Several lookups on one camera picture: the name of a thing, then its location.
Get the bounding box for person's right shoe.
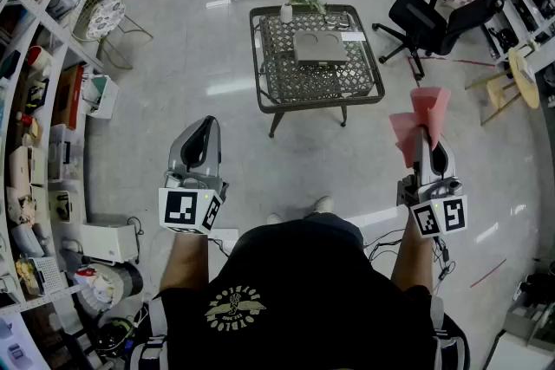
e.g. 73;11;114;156
310;195;336;217

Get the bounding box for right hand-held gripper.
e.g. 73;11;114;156
396;126;469;240

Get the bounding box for round wooden side table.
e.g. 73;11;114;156
464;46;541;127

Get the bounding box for white boxy appliance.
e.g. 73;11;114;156
79;223;140;264

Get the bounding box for white plastic basket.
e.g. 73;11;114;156
81;75;120;120

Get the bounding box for black floor cables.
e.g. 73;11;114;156
362;236;456;287

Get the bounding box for person's right forearm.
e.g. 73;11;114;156
389;211;437;294

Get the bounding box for gold wire chair floral cushion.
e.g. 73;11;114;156
69;0;153;70

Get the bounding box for black office chair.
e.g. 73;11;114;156
371;0;507;81

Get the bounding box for wicker glass-top coffee table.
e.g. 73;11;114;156
249;3;386;139

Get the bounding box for pink cloth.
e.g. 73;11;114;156
388;86;452;168

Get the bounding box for grey tray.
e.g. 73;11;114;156
293;30;348;67

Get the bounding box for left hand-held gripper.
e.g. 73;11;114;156
158;115;230;237

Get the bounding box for grey backpack strap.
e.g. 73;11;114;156
129;296;170;370
428;294;469;370

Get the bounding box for person's left forearm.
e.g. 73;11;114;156
159;227;213;295

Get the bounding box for person's black t-shirt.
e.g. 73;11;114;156
149;218;472;370

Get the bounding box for red plastic storage bin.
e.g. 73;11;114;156
51;64;86;131

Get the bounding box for white shelving unit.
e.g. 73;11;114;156
0;0;109;317

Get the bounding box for black-framed eyeglasses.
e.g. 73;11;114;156
324;15;353;31

